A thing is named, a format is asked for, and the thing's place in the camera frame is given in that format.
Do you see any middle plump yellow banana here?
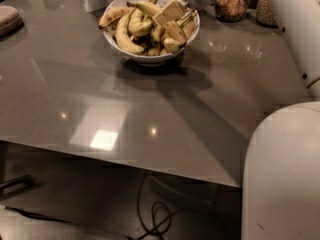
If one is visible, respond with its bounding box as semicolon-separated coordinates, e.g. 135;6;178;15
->
127;0;159;37

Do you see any glass jar of nuts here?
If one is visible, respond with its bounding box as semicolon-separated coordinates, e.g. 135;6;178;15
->
215;0;251;22

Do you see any small centre banana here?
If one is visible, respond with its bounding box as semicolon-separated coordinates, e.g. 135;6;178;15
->
150;25;162;45

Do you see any right rear yellow banana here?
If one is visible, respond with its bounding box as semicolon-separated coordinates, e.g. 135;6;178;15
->
180;15;194;39

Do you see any black floor cable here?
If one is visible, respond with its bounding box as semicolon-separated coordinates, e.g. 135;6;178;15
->
126;171;188;240

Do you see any white ceramic bowl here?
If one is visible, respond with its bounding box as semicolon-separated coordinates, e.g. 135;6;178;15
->
102;0;200;65

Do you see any black chair leg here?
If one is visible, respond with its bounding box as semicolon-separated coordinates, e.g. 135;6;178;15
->
0;175;35;194

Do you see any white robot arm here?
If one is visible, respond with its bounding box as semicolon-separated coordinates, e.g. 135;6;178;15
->
164;0;320;240

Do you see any long top yellow banana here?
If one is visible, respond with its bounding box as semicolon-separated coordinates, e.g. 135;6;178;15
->
126;0;188;44

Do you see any glass jar of beans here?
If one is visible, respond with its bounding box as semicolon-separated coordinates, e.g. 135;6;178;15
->
256;0;277;27

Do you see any front left curved banana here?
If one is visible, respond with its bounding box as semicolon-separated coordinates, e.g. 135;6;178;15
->
115;14;144;55

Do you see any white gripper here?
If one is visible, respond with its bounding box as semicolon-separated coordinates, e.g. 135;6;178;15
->
152;0;214;44

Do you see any left overhanging yellow banana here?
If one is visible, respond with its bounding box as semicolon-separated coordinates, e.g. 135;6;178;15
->
98;7;133;30

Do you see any front right short banana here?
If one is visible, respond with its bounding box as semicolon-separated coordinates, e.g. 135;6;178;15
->
163;37;182;54

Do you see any grey padded object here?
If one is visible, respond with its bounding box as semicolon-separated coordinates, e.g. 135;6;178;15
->
0;5;23;37

